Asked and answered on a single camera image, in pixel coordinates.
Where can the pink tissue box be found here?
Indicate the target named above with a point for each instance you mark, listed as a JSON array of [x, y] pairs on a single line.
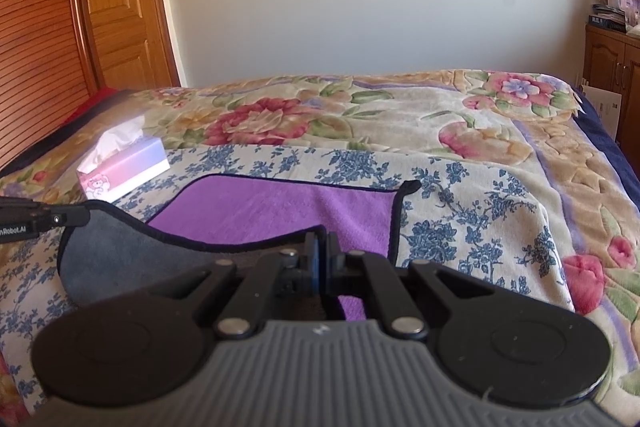
[[127, 167]]

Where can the stack of dark books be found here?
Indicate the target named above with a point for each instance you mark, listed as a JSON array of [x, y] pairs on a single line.
[[607, 19]]

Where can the red cloth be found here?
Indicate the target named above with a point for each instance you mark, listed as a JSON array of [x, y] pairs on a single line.
[[97, 99]]

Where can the blue floral blanket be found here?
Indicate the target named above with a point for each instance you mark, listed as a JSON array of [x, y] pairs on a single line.
[[450, 217]]

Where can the peach floral blanket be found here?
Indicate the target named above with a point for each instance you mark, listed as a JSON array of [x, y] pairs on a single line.
[[400, 117]]

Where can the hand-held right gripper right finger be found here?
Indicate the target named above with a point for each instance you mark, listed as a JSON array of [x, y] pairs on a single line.
[[334, 269]]

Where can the purple and grey towel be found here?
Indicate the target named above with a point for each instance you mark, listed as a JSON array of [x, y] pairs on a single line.
[[260, 212]]

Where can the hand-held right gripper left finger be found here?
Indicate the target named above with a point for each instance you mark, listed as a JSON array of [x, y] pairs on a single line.
[[317, 264]]

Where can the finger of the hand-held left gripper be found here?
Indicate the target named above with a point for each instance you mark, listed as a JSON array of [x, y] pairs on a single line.
[[60, 216]]

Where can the navy bed sheet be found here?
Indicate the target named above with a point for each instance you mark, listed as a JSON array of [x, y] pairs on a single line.
[[627, 167]]

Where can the louvred wooden wardrobe door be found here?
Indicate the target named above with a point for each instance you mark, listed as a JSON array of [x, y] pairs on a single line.
[[35, 32]]

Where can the wooden cabinet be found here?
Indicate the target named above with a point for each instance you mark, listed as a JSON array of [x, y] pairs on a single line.
[[607, 62]]

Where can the white cardboard sheet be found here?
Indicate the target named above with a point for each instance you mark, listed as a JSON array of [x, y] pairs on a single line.
[[602, 104]]

